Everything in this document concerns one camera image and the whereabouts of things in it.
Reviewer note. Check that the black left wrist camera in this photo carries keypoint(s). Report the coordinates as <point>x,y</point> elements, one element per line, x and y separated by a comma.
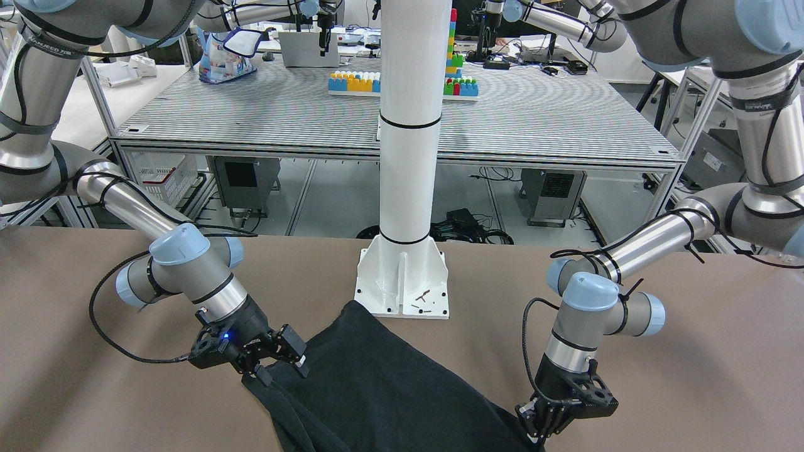
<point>594,399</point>

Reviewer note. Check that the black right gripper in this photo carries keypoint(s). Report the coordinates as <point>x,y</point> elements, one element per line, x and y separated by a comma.
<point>254,323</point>

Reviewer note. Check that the black printed t-shirt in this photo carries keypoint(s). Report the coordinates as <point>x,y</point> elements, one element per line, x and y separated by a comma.
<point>369,390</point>

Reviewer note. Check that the colourful toy block stack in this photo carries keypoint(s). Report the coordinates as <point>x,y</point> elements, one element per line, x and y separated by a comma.
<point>417,57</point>

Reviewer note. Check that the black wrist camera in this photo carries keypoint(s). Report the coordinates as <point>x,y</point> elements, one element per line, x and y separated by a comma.
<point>214,346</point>
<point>594,399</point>

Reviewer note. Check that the blue printed plastic bag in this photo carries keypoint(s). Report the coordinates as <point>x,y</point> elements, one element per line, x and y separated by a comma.
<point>227,56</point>

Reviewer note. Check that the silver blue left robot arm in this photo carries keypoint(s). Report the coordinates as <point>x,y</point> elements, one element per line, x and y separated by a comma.
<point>754,47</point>

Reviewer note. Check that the white plastic crate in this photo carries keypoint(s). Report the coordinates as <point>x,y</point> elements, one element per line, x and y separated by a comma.
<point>167,176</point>

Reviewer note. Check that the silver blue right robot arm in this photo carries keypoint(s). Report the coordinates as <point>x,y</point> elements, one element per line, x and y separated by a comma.
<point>53,38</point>

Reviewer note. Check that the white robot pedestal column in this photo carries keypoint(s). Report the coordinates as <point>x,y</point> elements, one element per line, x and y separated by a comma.
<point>403,273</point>

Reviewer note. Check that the striped metal work table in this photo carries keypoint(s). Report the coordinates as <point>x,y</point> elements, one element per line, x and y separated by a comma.
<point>523,118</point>

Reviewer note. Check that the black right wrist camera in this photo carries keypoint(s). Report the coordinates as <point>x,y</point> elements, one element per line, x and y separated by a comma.
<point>214,346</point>

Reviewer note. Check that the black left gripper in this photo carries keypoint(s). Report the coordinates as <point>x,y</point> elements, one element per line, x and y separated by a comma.
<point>555,380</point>

